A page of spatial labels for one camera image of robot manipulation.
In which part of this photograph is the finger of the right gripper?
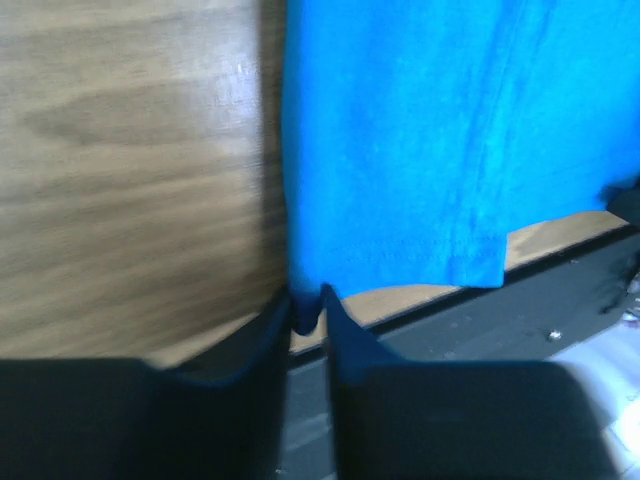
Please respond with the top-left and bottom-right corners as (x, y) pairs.
(602, 176), (640, 225)

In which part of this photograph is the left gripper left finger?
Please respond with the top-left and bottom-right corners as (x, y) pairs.
(1, 292), (293, 479)

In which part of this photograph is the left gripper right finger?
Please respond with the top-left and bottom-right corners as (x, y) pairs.
(322, 285), (619, 479)

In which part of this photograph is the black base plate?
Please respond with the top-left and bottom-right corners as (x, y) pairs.
(276, 227), (639, 479)

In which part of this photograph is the blue t-shirt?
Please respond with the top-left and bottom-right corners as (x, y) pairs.
(281, 1), (639, 335)

